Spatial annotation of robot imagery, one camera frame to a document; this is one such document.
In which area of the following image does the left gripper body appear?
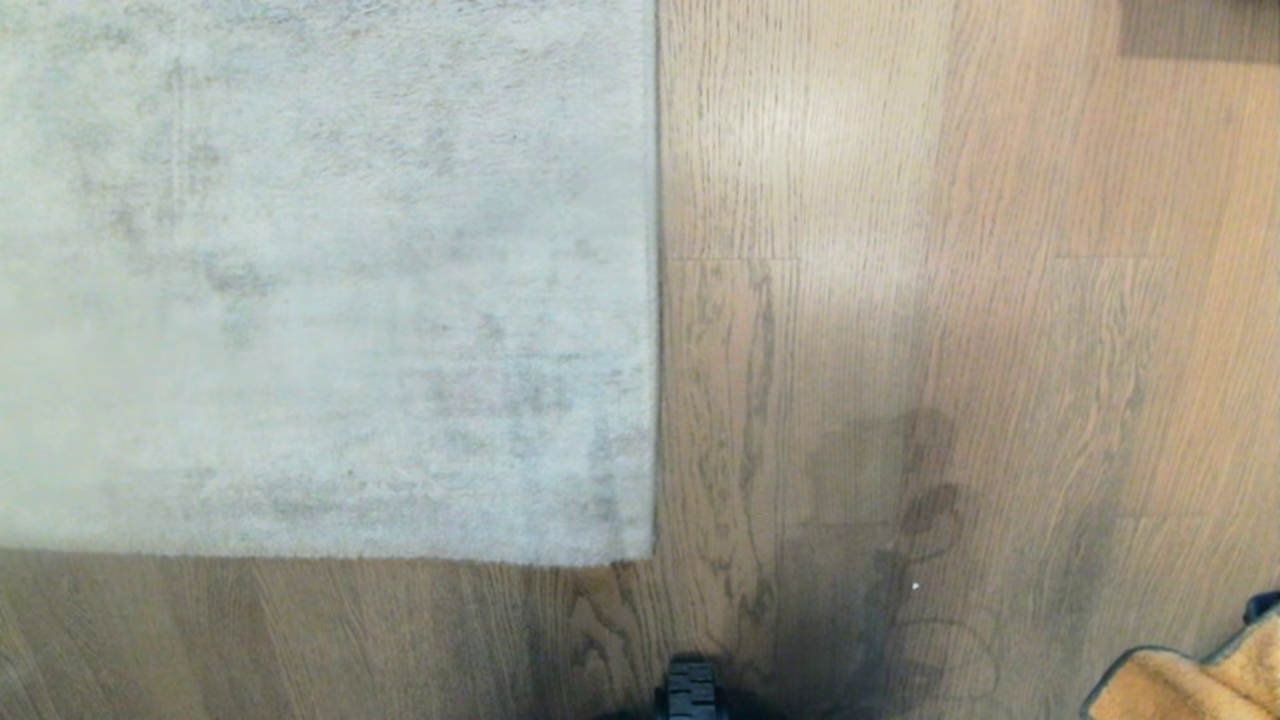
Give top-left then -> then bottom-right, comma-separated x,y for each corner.
654,654 -> 729,720

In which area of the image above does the tan cloth with dark trim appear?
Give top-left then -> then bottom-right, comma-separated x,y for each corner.
1080,592 -> 1280,720

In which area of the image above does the light grey rug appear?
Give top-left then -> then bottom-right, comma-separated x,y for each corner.
0,0 -> 663,569

